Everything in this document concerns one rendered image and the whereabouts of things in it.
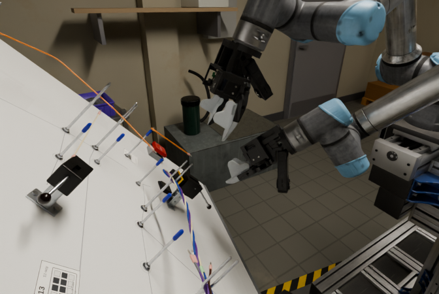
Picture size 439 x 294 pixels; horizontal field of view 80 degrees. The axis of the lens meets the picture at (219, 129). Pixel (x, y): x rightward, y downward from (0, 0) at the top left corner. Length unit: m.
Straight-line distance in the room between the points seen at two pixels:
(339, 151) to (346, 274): 1.16
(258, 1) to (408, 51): 0.65
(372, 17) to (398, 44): 0.52
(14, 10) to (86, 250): 2.36
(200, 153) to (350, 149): 1.62
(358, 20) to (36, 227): 0.57
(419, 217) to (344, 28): 0.86
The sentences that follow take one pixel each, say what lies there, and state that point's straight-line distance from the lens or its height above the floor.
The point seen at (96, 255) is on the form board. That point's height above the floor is 1.22.
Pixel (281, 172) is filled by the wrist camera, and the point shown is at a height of 1.15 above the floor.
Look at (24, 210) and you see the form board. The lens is 0.43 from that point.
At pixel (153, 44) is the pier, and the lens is 2.61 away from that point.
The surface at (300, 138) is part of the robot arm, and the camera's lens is 0.67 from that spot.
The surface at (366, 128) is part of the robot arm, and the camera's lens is 0.80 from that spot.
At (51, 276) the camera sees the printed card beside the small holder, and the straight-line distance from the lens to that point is 0.38.
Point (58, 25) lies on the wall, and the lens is 2.65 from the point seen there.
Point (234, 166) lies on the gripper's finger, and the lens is 0.72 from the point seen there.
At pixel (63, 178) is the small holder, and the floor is 1.34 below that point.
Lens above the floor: 1.54
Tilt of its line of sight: 25 degrees down
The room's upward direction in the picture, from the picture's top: straight up
